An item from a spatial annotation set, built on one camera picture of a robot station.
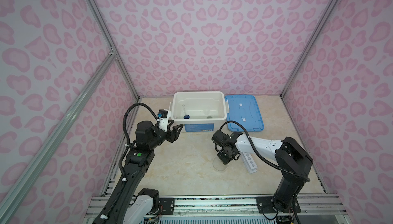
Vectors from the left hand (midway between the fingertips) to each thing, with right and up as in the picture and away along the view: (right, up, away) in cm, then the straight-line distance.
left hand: (178, 121), depth 73 cm
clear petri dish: (+21, -25, +10) cm, 34 cm away
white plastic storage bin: (+10, +4, +37) cm, 38 cm away
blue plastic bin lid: (+42, +6, +38) cm, 57 cm away
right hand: (+25, -22, +13) cm, 36 cm away
